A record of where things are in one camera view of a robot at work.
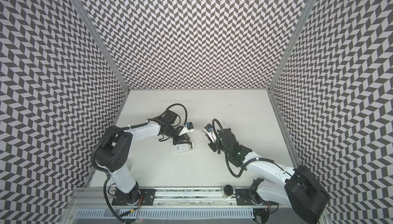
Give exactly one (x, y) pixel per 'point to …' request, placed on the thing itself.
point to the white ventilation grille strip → (173, 214)
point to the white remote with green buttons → (181, 147)
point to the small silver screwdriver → (204, 131)
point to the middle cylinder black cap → (228, 190)
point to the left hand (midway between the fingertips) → (188, 140)
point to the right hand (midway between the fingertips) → (208, 137)
